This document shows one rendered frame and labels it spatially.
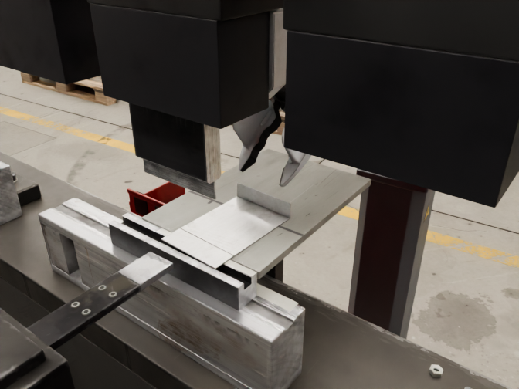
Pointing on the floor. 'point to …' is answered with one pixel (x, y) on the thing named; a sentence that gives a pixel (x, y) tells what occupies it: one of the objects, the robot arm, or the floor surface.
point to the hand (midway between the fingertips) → (267, 170)
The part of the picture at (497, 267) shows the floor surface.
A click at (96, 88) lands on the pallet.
